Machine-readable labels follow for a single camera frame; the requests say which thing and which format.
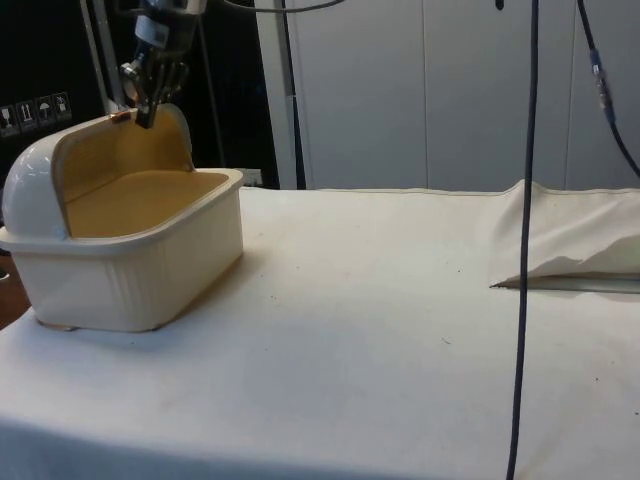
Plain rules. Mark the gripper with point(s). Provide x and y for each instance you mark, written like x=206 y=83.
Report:
x=170 y=32

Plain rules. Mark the pale locker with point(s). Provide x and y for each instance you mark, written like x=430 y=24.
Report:
x=360 y=100

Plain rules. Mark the cream box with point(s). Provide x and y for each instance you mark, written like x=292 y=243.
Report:
x=130 y=280

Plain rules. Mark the black cabinet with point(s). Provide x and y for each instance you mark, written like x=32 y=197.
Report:
x=45 y=60

